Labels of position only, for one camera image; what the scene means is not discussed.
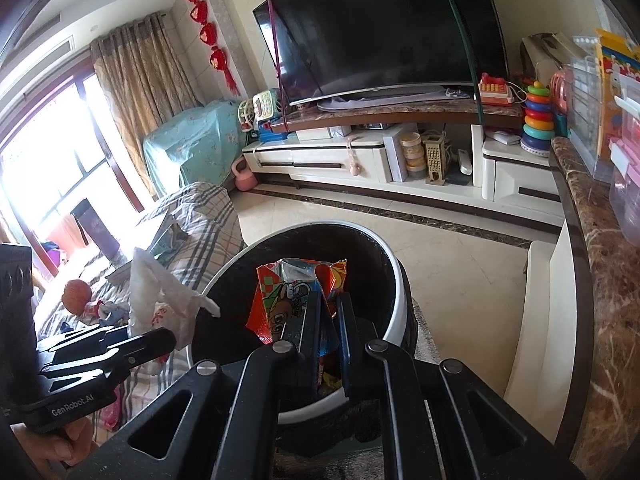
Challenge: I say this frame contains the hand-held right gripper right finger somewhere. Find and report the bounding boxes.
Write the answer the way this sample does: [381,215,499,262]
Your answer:
[336,292,587,480]

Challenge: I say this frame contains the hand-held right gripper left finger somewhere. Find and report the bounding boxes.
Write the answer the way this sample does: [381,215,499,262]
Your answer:
[65,291,331,480]

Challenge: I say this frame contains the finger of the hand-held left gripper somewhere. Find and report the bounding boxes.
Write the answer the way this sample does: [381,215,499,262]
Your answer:
[40,329,177,391]
[37,325,133,366]

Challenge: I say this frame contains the orange snack packet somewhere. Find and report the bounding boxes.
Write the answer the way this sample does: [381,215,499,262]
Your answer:
[245,258,349,396]

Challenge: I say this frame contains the white plastic bag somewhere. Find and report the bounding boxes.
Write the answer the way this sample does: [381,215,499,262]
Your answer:
[127,247,222,356]

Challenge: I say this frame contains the black bin with white rim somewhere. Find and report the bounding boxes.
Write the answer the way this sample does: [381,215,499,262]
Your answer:
[187,221,420,441]

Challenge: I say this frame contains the person's left hand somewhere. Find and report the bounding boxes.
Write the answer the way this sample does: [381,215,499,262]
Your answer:
[10,415,101,480]

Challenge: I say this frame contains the blue white plush toy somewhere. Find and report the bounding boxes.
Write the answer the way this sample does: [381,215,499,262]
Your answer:
[85,300,126,324]

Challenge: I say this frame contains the orange ball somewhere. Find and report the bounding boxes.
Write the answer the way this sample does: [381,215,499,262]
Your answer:
[61,280,92,315]

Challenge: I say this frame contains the dark brown chair back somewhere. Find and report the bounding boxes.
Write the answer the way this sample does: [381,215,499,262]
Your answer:
[70,199,121,261]

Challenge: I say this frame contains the white open book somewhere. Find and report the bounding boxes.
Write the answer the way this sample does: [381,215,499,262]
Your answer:
[105,215,176,281]

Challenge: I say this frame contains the pink kettlebell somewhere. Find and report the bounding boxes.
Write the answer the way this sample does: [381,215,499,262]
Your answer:
[231,156,258,192]

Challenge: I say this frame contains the pink hanging toy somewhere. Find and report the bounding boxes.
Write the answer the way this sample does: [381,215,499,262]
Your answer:
[346,136,362,177]

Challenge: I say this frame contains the white television cabinet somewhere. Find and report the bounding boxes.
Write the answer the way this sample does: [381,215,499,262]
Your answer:
[242,95,566,228]

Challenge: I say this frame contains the white upright box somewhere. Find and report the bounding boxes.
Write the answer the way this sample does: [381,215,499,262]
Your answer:
[384,122,418,182]

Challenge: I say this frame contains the stack of yellow jars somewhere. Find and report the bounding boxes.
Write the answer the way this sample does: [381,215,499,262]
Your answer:
[400,131,423,178]

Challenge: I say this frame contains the teal floral cover cloth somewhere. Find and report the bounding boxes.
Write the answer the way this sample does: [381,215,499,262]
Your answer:
[143,101,251,196]

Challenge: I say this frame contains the beige patterned curtain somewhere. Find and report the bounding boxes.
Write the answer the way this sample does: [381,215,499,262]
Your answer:
[90,10,201,196]

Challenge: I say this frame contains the purple thin rod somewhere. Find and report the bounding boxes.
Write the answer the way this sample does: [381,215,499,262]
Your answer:
[268,0,289,131]

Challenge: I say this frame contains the marble top coffee table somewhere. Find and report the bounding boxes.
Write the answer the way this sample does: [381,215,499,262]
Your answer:
[502,136,640,480]

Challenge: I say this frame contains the green thin hoop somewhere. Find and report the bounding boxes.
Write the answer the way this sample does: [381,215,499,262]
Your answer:
[430,0,485,122]

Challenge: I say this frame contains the red toy telephone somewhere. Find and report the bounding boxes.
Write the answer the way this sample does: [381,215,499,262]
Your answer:
[477,72,513,107]

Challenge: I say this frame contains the black flat television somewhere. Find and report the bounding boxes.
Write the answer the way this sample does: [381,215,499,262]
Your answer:
[252,0,508,107]

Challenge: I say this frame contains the pink lid plastic container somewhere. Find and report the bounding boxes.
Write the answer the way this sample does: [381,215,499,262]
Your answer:
[607,72,640,246]

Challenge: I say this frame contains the pink plastic toy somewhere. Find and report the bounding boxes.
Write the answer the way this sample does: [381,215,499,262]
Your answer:
[550,71,573,116]

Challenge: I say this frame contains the clear plastic drawer box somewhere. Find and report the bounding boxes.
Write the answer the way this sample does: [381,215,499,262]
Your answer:
[567,35,616,181]

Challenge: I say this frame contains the red hanging knot decoration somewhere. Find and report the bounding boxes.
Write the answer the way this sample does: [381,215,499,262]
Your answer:
[184,0,240,95]

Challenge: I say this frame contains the yellow printed box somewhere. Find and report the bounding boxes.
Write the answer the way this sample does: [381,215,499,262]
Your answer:
[592,28,640,161]

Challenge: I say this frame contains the beige bag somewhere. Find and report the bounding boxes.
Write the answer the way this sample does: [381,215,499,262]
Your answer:
[520,32,581,91]

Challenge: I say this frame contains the brown window frame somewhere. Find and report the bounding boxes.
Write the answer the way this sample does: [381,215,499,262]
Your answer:
[0,60,156,281]

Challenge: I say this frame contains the rainbow ring stacker toy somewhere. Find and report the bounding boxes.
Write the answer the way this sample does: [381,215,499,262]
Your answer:
[520,81,556,152]

